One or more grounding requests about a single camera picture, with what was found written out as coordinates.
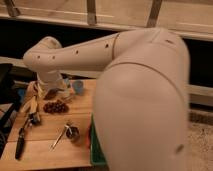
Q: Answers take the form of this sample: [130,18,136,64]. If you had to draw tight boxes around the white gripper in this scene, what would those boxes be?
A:
[34,70,66,99]

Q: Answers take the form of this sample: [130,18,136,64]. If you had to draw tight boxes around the yellow banana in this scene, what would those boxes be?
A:
[20,96,38,113]

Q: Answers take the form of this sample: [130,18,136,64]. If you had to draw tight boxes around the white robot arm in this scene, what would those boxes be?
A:
[23,28,190,171]

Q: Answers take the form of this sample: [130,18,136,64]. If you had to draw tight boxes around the red brown bowl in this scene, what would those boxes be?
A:
[43,89,57,100]

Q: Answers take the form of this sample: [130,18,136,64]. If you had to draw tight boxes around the bunch of dark grapes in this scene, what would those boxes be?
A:
[43,100,69,114]

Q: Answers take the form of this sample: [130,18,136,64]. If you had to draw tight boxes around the beige food item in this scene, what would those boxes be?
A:
[60,90,75,102]

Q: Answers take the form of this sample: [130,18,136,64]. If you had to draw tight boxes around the small dark metal object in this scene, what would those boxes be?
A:
[29,113,41,125]

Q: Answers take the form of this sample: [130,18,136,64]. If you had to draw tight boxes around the small blue cup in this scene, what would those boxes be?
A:
[72,80,84,95]

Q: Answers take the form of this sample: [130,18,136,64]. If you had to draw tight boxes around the black chair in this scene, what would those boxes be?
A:
[0,63,20,157]

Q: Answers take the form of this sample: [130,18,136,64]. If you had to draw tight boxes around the small metal cup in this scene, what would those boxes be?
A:
[66,126,80,143]

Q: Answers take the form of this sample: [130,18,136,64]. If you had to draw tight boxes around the metal spoon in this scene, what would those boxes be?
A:
[50,124,68,150]

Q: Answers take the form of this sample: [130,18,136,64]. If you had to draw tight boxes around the orange carrot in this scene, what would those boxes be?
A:
[85,124,91,148]

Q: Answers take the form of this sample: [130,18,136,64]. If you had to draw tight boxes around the green plastic tray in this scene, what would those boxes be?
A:
[90,120,106,166]

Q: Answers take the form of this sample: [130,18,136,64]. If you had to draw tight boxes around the black handled knife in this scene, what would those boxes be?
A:
[15,119,29,160]

